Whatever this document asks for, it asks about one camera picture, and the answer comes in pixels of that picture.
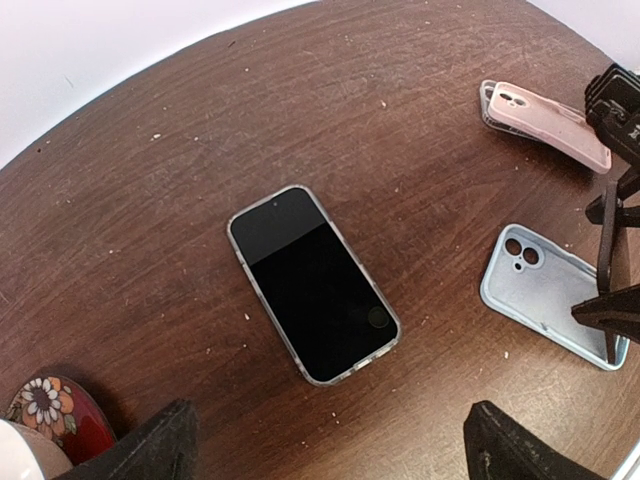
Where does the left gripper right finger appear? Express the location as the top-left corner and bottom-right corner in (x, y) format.
(464, 400), (600, 480)

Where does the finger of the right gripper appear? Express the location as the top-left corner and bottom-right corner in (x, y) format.
(585, 169), (639, 293)
(571, 285), (639, 363)

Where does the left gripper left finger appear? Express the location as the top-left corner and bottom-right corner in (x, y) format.
(58, 399), (198, 479)

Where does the light blue phone case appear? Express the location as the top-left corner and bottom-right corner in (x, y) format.
(480, 224), (630, 371)

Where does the clear magsafe phone case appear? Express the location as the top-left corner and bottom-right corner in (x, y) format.
(226, 184), (403, 388)

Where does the pink phone case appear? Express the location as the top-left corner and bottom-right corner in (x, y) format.
(487, 81), (611, 174)

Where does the grey clear phone case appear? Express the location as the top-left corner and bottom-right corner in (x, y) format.
(479, 79), (539, 142)

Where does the red floral saucer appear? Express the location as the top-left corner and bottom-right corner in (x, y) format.
(1, 376), (117, 465)

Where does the white bowl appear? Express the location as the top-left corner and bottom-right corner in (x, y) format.
(1, 420), (73, 480)

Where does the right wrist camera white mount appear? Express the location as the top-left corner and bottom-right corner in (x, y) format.
(584, 63), (639, 170)

